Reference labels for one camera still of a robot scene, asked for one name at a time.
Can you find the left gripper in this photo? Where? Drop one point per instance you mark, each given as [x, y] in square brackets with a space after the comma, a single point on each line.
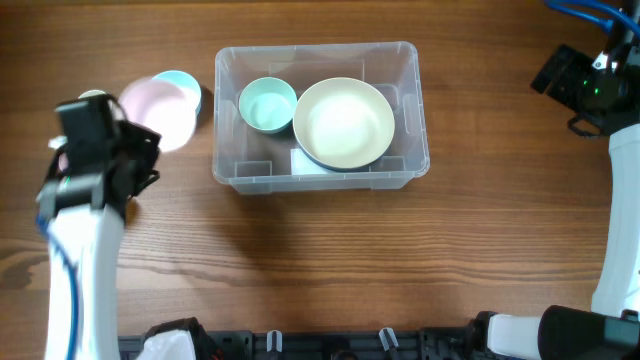
[152, 139]

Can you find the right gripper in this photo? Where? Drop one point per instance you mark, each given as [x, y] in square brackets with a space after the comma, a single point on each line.
[555, 74]

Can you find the pink plastic bowl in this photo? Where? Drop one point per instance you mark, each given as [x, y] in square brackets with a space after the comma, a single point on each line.
[162, 107]

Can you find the light blue plastic bowl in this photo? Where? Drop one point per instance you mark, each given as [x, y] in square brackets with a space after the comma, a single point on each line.
[186, 83]

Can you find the mint green plastic bowl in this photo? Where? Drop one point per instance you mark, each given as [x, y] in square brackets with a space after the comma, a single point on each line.
[268, 104]

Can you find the beige plastic plate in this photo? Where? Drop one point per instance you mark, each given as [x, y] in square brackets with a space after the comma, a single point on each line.
[342, 122]

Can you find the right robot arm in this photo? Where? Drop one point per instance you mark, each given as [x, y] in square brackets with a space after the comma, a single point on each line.
[610, 330]

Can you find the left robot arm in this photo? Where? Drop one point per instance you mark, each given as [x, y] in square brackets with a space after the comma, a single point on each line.
[82, 217]

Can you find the clear plastic storage container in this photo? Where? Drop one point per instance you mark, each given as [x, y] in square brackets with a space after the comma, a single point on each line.
[257, 163]

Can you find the pink plastic cup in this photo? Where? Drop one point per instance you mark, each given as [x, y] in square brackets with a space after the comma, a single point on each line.
[62, 162]

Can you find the cream plastic cup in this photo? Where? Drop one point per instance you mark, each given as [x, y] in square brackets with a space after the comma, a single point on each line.
[91, 93]

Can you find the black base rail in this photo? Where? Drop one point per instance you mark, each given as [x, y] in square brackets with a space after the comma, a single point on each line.
[424, 344]

